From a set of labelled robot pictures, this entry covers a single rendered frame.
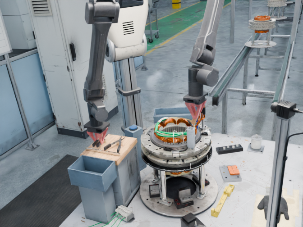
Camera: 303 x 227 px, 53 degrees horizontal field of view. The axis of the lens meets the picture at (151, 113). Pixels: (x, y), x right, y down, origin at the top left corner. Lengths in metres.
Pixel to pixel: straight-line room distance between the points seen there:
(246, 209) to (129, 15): 1.08
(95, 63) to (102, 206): 0.62
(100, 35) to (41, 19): 2.42
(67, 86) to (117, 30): 2.05
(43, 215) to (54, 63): 1.64
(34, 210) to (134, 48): 1.78
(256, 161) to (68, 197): 1.74
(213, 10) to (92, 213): 0.99
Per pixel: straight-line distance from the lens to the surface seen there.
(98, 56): 1.17
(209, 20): 1.20
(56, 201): 2.91
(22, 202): 3.03
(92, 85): 1.26
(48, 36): 3.50
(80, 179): 1.33
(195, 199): 1.49
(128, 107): 1.75
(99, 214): 1.44
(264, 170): 1.74
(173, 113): 1.76
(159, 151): 1.29
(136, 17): 1.62
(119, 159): 1.33
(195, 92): 1.16
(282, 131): 1.02
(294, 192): 1.63
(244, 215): 1.47
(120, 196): 1.44
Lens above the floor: 1.79
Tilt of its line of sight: 25 degrees down
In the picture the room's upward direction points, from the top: 5 degrees counter-clockwise
